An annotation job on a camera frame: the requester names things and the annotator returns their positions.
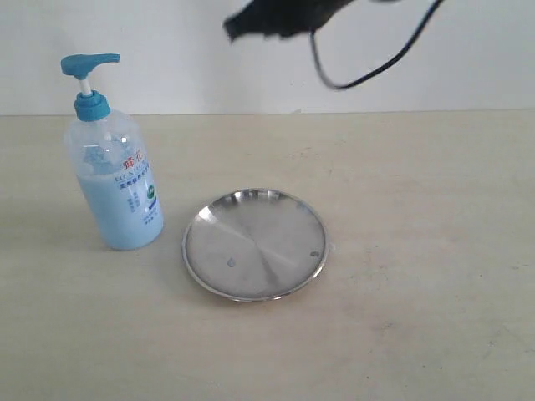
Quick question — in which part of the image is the round stainless steel plate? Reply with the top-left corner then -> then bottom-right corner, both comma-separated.
181,188 -> 329,302

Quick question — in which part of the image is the black right camera cable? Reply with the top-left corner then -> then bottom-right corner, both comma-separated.
308,0 -> 445,90

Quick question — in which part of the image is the blue pump lotion bottle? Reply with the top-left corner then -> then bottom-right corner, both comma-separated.
60,53 -> 164,251

